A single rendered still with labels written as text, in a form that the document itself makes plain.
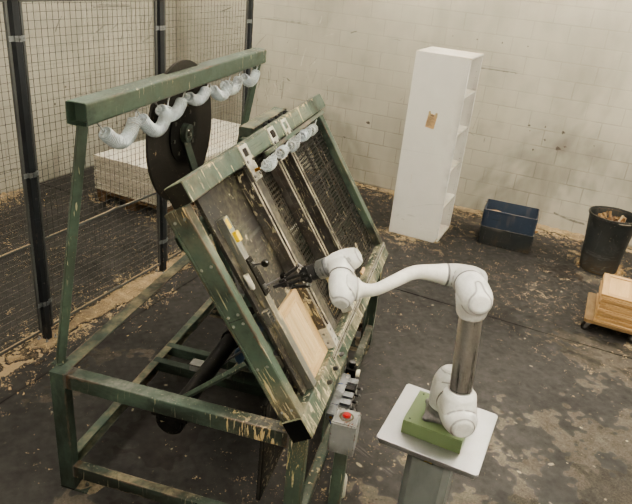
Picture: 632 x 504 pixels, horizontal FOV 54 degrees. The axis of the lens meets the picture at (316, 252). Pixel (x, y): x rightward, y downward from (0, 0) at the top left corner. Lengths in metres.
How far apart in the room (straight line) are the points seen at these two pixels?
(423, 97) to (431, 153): 0.60
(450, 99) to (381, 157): 2.14
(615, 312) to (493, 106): 3.26
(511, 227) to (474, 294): 4.83
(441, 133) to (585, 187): 2.17
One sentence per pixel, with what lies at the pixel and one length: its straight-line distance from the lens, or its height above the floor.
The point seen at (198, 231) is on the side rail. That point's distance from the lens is 2.68.
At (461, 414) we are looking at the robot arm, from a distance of 2.93.
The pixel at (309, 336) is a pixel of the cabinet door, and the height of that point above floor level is 1.02.
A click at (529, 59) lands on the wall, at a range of 8.09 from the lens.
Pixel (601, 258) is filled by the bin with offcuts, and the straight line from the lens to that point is 7.37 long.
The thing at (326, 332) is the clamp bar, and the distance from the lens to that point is 3.41.
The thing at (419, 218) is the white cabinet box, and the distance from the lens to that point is 7.25.
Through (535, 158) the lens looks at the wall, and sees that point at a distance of 8.26.
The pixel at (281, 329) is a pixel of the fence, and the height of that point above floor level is 1.19.
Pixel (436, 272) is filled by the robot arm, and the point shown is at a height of 1.62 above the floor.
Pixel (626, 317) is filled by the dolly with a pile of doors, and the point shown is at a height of 0.25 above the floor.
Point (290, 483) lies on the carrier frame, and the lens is 3.26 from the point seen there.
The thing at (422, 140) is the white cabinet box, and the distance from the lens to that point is 7.01.
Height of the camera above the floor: 2.81
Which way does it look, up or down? 25 degrees down
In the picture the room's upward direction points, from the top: 6 degrees clockwise
